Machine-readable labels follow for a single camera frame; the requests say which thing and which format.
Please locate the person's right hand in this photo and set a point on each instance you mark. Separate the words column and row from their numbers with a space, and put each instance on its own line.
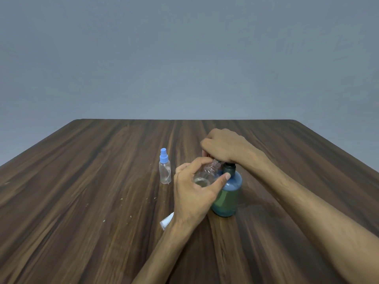
column 231, row 146

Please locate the person's left hand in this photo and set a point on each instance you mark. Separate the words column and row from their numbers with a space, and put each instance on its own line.
column 191, row 201

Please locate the clear small bottle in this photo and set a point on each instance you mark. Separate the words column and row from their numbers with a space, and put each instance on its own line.
column 207, row 174

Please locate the white spray cap with tube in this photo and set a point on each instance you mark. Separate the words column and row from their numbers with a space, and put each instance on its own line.
column 166, row 221

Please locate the blue green pump bottle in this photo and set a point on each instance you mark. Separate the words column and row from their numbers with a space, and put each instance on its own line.
column 226, row 201

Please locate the blue-capped small spray bottle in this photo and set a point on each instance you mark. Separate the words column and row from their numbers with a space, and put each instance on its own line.
column 165, row 173

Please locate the person's right forearm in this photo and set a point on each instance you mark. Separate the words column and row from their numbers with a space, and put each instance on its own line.
column 314, row 211

